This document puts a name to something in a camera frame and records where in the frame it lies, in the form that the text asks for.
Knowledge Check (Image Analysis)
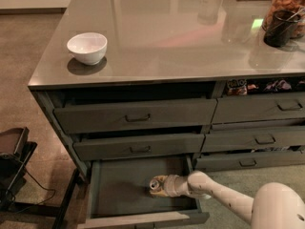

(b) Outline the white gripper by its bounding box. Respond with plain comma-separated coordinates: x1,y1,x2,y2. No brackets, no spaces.
150,175,190,198

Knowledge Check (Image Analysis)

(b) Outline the redbull can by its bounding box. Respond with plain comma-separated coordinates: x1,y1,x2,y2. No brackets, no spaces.
150,178,160,191

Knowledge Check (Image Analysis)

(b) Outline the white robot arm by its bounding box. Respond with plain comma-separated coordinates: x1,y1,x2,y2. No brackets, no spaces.
150,171,305,229

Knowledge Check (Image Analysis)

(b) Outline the open bottom left drawer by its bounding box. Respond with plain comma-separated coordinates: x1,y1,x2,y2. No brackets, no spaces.
77,156,209,229

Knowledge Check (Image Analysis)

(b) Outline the middle left drawer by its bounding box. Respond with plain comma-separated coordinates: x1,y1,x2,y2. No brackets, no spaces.
73,134,204,161

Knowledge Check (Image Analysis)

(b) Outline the bottom right drawer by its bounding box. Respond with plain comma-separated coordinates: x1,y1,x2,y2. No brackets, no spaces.
193,151,305,172

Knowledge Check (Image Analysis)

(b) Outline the top left drawer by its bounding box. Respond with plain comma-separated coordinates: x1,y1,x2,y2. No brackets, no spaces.
53,98,216,134

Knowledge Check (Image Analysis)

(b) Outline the middle right drawer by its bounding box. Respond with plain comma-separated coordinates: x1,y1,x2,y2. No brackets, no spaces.
202,126,305,153

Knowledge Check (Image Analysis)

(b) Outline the grey counter cabinet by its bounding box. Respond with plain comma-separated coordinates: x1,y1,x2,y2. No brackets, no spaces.
29,0,305,175

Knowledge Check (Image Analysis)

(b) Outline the chip bag in drawer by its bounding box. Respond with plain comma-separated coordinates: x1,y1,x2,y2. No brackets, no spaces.
227,79,247,95

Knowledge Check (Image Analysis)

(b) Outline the top right drawer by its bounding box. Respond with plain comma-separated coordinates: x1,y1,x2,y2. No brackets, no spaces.
212,93,305,124

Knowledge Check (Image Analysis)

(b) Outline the white ceramic bowl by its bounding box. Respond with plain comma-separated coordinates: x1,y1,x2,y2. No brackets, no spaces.
67,32,108,65

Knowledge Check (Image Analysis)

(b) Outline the glass snack jar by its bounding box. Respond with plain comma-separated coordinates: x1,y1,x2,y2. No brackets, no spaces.
262,0,305,39

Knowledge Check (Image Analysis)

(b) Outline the black stand with cable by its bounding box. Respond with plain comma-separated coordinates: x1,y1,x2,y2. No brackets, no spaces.
0,127,79,229

